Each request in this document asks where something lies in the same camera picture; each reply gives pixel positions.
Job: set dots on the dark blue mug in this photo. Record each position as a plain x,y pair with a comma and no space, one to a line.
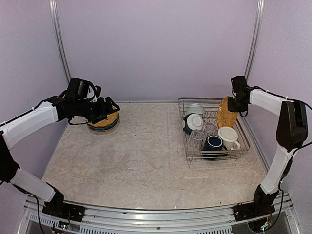
214,143

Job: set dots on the clear drinking glass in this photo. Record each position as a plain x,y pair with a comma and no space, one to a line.
195,141
210,129

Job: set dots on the dark teal bowl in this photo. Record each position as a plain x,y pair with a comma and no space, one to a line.
192,122

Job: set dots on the front aluminium rail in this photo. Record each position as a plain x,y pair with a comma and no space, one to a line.
108,220

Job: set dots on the aluminium frame post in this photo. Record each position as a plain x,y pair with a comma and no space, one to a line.
255,38
59,40

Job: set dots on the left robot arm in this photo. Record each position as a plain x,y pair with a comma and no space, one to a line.
52,110

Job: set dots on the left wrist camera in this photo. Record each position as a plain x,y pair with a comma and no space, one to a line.
82,90

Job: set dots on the wire metal dish rack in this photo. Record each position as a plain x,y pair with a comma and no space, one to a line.
211,106

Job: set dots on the light green grid bowl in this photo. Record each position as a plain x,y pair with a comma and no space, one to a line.
195,108

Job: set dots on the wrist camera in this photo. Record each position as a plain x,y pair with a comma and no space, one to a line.
82,90
238,83

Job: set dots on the right aluminium frame post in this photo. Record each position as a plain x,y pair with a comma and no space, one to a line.
255,38

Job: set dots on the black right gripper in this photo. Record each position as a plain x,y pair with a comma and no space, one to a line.
232,108

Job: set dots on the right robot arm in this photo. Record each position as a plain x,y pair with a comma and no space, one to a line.
291,133

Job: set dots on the white ceramic mug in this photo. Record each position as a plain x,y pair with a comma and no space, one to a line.
229,137

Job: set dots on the left aluminium frame post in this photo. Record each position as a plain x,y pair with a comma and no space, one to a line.
59,40

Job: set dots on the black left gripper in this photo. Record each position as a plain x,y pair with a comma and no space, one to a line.
102,110

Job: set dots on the yellow polka dot plate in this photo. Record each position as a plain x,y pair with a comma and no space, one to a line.
225,118
111,121

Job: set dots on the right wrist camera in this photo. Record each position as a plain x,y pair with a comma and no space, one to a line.
238,83

